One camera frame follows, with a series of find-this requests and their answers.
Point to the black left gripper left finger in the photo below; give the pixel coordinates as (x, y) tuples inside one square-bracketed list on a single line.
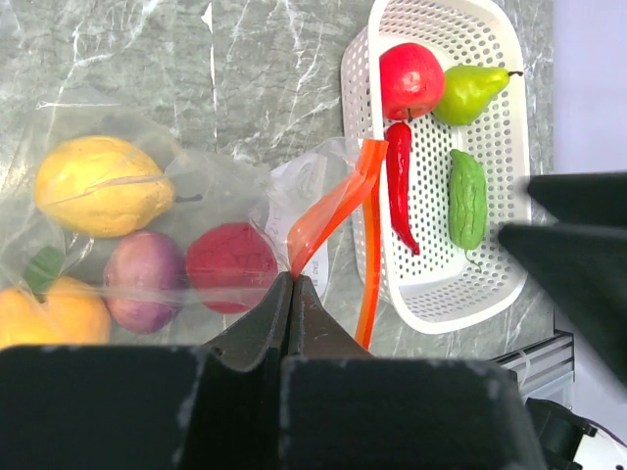
[(245, 344)]

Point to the green bitter gourd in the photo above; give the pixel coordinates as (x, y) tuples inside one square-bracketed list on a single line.
[(468, 207)]

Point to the yellow pear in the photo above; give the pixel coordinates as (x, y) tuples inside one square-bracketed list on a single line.
[(105, 186)]

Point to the red apple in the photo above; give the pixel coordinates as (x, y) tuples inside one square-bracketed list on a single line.
[(412, 81)]

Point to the red chili pepper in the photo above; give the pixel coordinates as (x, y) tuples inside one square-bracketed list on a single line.
[(399, 138)]

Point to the white perforated plastic basket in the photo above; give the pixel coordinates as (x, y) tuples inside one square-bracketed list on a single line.
[(445, 288)]

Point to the clear zip top bag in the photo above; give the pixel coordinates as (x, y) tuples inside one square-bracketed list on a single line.
[(248, 91)]

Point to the dark red wrinkled fruit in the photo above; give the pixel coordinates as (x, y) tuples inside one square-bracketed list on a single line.
[(231, 266)]

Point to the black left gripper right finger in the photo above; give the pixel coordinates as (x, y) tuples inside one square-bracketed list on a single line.
[(313, 332)]

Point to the purple onion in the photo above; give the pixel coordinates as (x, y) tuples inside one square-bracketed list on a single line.
[(145, 281)]

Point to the green pear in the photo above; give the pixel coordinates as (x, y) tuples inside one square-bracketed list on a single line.
[(469, 91)]

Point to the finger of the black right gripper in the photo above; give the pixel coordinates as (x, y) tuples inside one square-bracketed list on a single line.
[(597, 198), (583, 269)]

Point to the orange peach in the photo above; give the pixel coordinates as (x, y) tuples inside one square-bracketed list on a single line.
[(49, 308)]

